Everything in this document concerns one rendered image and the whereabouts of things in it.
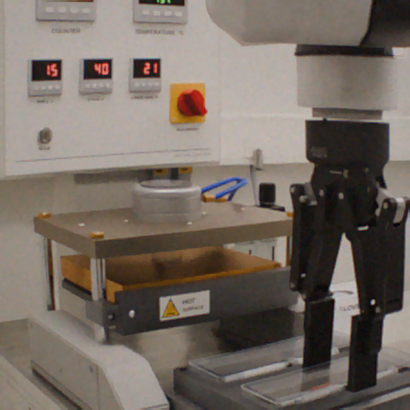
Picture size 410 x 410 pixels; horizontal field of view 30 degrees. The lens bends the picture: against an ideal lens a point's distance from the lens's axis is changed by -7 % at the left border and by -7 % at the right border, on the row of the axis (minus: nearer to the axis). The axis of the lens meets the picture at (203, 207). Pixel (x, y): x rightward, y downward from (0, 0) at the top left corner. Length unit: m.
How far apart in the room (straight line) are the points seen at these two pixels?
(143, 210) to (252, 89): 0.75
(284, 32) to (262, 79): 1.07
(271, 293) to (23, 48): 0.42
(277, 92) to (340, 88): 1.02
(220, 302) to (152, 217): 0.12
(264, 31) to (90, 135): 0.51
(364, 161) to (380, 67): 0.08
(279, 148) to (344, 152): 0.95
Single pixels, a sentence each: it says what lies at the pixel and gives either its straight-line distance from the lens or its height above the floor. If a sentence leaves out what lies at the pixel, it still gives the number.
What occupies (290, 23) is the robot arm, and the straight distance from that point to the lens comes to 0.54.
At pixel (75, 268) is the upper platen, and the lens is 0.93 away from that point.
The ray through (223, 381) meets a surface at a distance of 0.71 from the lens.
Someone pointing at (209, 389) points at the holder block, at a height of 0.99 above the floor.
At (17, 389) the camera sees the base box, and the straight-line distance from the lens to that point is 1.00.
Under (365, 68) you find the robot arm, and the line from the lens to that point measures 0.63.
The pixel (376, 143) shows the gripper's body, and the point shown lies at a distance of 0.65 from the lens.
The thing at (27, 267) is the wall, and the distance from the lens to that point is 1.48.
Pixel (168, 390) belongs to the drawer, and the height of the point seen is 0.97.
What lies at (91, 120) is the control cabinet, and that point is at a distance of 1.01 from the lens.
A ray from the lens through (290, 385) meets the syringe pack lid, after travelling 0.68.
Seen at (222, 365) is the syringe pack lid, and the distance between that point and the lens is 0.74.
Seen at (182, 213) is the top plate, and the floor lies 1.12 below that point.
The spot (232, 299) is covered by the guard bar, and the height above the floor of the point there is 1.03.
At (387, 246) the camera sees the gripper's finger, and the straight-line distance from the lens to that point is 0.63.
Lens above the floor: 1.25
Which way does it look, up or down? 8 degrees down
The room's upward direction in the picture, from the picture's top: straight up
